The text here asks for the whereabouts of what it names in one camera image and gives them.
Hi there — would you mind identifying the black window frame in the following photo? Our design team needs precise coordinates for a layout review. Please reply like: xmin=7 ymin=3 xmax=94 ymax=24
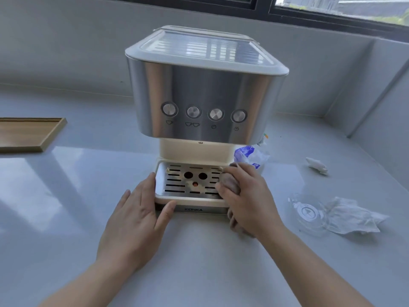
xmin=172 ymin=0 xmax=409 ymax=43

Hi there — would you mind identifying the white and steel coffee machine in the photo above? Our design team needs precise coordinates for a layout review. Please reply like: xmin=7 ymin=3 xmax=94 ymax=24
xmin=124 ymin=25 xmax=290 ymax=218

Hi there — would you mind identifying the clear plastic lid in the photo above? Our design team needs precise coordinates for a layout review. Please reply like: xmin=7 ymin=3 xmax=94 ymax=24
xmin=287 ymin=194 xmax=330 ymax=237

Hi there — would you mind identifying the person's right hand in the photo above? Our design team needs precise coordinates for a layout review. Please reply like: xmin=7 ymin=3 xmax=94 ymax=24
xmin=215 ymin=162 xmax=288 ymax=243

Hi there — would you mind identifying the grey-brown cleaning cloth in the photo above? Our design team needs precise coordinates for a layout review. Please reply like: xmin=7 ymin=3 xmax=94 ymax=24
xmin=220 ymin=162 xmax=256 ymax=239

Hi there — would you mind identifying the wooden tray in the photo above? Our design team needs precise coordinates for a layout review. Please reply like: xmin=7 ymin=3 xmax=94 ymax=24
xmin=0 ymin=117 xmax=68 ymax=154

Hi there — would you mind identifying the small white tissue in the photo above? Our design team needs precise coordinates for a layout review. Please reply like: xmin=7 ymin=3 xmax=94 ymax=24
xmin=305 ymin=156 xmax=329 ymax=176

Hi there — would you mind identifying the blue white plastic wrapper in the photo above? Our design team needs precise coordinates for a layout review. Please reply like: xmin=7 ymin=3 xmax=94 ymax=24
xmin=233 ymin=137 xmax=271 ymax=176

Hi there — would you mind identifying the person's left hand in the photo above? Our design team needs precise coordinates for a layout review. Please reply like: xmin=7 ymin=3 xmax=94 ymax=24
xmin=95 ymin=171 xmax=177 ymax=275

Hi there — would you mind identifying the person's right forearm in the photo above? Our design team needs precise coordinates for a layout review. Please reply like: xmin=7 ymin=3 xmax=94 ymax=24
xmin=257 ymin=228 xmax=365 ymax=307

